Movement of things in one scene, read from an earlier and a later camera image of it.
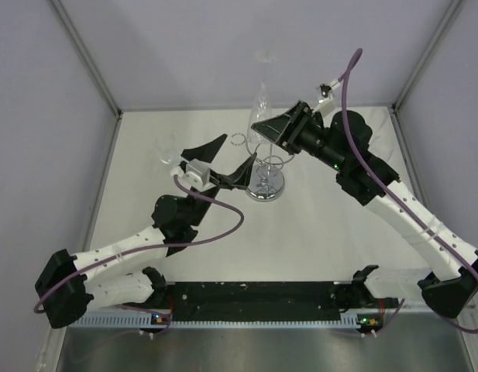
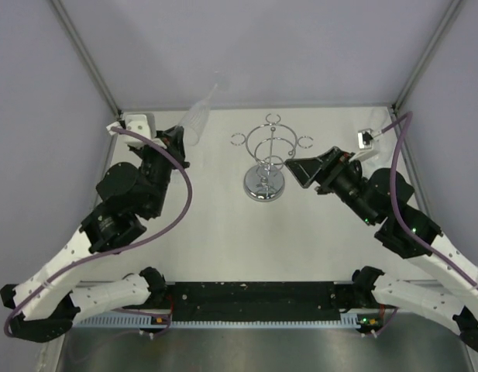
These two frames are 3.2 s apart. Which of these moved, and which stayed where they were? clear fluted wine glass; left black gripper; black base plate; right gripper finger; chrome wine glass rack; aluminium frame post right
Moved: right gripper finger; left black gripper; clear fluted wine glass
Stayed: aluminium frame post right; chrome wine glass rack; black base plate
